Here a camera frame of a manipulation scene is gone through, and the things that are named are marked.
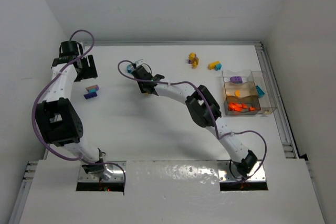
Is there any teal and purple lego cluster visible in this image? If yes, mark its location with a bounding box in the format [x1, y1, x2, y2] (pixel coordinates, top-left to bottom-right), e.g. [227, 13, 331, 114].
[126, 64, 136, 73]

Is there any purple teal lego stack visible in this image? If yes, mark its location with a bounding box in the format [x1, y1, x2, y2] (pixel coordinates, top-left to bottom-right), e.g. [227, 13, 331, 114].
[83, 84, 99, 100]

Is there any large orange curved lego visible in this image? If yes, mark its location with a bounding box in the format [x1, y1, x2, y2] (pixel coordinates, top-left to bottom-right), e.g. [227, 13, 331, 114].
[228, 102, 248, 112]

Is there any teal lego brick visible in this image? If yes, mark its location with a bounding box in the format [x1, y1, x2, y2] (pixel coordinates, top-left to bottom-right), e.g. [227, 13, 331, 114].
[256, 86, 265, 98]

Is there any purple round lego block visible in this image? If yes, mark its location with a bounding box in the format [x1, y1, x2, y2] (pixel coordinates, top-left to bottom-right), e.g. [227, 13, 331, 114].
[230, 76, 243, 84]

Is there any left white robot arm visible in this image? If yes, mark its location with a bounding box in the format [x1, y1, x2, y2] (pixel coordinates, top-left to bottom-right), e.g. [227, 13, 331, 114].
[35, 40, 106, 179]

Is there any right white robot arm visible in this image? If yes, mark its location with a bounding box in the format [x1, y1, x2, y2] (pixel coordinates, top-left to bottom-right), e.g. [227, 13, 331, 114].
[130, 63, 257, 177]

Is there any yellow purple striped lego figure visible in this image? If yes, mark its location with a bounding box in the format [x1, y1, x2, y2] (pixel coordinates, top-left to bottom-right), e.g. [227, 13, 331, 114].
[188, 52, 199, 69]

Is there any yellow and teal lego block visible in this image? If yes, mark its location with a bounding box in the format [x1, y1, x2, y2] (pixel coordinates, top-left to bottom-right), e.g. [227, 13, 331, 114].
[208, 61, 222, 71]

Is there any amber tinted plastic container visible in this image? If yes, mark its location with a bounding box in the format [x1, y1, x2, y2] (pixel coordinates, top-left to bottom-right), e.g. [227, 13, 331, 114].
[223, 82, 258, 99]

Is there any grey clear plastic container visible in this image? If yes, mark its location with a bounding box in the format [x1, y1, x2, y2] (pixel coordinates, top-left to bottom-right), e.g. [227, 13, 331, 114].
[224, 95, 261, 116]

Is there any tall clear side container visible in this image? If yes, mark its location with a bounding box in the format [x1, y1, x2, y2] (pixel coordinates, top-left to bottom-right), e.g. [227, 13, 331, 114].
[252, 71, 277, 115]

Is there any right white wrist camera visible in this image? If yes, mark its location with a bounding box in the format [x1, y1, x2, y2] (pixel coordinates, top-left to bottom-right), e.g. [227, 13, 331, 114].
[134, 59, 144, 67]

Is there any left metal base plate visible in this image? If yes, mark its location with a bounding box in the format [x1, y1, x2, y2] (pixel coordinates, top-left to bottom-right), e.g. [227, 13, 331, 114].
[78, 161, 126, 183]

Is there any metal base plate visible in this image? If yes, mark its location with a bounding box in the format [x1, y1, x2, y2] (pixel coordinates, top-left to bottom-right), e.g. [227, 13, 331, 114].
[217, 161, 267, 183]
[78, 161, 126, 183]

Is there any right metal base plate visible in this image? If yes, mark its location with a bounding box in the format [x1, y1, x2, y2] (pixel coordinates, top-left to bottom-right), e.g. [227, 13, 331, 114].
[217, 161, 267, 183]

